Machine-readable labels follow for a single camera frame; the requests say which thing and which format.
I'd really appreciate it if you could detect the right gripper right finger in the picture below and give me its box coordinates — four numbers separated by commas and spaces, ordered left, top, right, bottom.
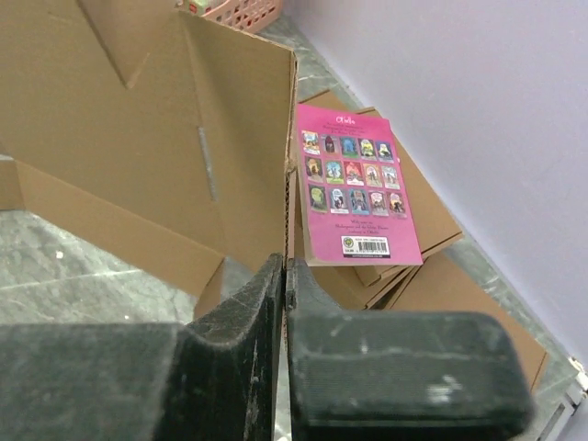
285, 258, 535, 440

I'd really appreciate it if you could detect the peach plastic file organizer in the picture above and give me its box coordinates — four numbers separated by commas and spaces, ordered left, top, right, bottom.
176, 0, 284, 33

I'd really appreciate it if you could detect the pink paperback book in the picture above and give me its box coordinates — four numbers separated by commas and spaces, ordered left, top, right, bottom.
296, 104, 423, 266

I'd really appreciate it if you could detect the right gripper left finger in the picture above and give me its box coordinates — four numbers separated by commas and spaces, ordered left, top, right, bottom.
1, 254, 283, 440

